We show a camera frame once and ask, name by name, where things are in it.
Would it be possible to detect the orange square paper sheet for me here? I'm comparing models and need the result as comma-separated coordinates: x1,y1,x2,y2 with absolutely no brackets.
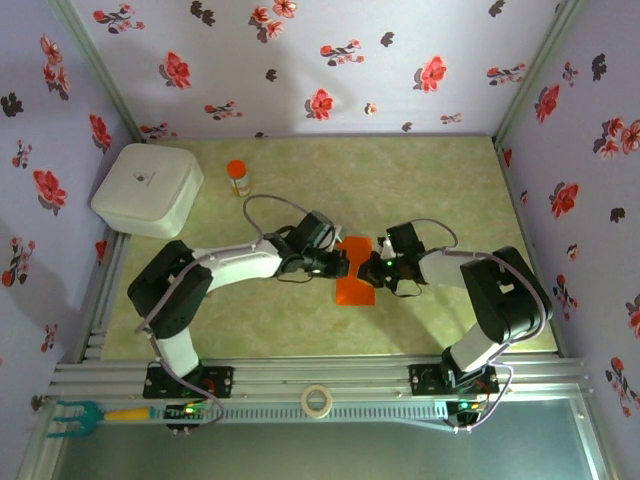
333,234,377,306

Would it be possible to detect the white square lidded container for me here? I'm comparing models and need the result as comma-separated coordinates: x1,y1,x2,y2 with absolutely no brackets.
90,142,205,240

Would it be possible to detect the orange-capped pill bottle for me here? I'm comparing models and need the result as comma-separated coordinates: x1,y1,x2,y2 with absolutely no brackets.
226,159,252,198

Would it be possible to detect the beige tape roll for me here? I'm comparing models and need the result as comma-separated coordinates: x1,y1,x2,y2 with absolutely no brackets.
300,384,334,420

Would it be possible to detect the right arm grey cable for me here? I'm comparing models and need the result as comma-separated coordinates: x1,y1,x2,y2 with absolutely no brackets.
408,217,555,434

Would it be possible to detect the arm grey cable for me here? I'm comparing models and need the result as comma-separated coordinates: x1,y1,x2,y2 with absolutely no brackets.
408,217,555,434
134,193,314,429

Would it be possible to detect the left arm grey cable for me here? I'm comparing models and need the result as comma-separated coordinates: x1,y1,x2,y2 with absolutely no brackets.
134,193,314,429

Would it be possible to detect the aluminium front rail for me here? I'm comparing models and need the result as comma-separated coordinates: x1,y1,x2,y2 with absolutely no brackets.
49,355,596,404

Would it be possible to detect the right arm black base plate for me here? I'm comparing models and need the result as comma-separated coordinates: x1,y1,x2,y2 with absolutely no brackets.
408,363,500,396

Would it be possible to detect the grey slotted cable duct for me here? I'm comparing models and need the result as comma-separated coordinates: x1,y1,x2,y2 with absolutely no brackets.
219,403,449,425

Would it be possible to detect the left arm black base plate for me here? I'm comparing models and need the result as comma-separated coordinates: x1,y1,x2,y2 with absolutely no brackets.
143,366,235,400

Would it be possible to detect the aluminium corner post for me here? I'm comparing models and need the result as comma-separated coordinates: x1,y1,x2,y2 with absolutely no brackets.
492,0,587,147
47,0,146,144

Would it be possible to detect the teal rake with yellow handle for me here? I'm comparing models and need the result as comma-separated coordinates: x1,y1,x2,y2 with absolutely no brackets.
47,399,154,440

